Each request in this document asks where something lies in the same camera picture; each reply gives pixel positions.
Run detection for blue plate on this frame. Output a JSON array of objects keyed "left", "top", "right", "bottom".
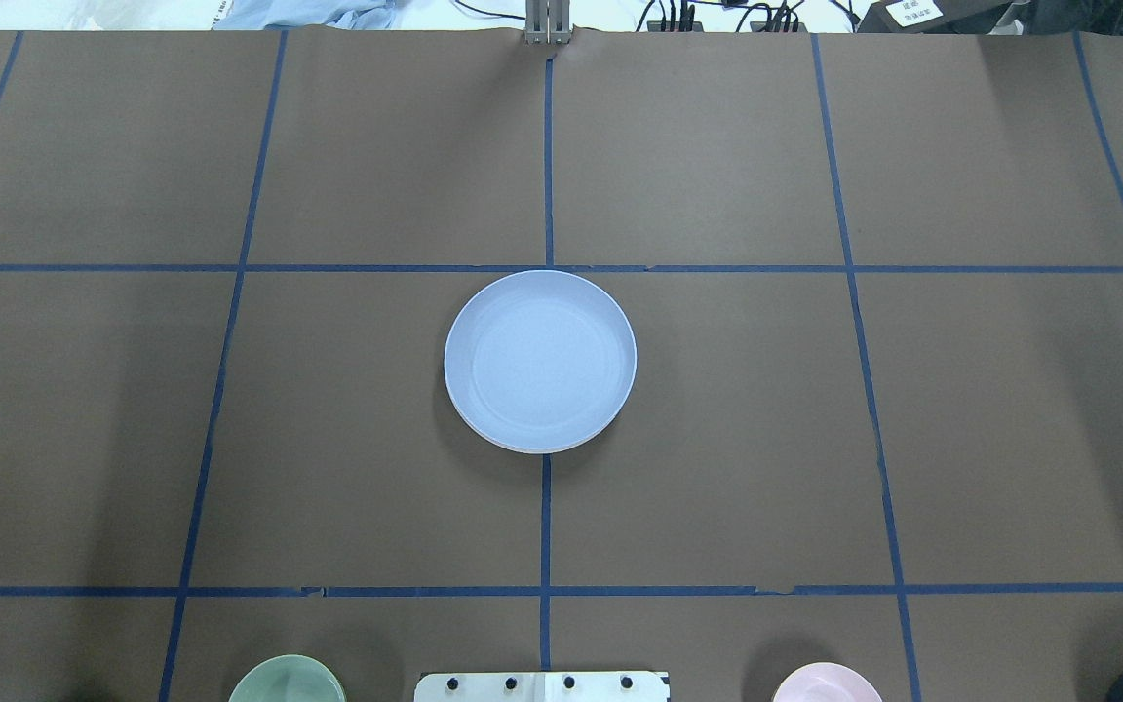
[{"left": 442, "top": 268, "right": 639, "bottom": 452}]

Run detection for pink plate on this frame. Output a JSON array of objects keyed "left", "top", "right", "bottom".
[{"left": 448, "top": 390, "right": 630, "bottom": 454}]

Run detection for small pink bowl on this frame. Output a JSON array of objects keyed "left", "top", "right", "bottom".
[{"left": 772, "top": 662, "right": 882, "bottom": 702}]

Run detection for green bowl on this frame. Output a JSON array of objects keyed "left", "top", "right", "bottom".
[{"left": 228, "top": 654, "right": 347, "bottom": 702}]

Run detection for black box with label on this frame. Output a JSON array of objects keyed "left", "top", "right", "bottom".
[{"left": 855, "top": 1, "right": 1025, "bottom": 35}]

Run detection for light blue cloth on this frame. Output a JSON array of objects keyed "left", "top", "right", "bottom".
[{"left": 213, "top": 1, "right": 400, "bottom": 31}]

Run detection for aluminium camera post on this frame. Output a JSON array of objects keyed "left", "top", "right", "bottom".
[{"left": 524, "top": 0, "right": 573, "bottom": 46}]

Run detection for white metal bracket plate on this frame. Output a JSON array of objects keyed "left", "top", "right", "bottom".
[{"left": 413, "top": 671, "right": 672, "bottom": 701}]

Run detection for black cables at back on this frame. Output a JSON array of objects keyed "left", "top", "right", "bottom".
[{"left": 451, "top": 0, "right": 860, "bottom": 34}]

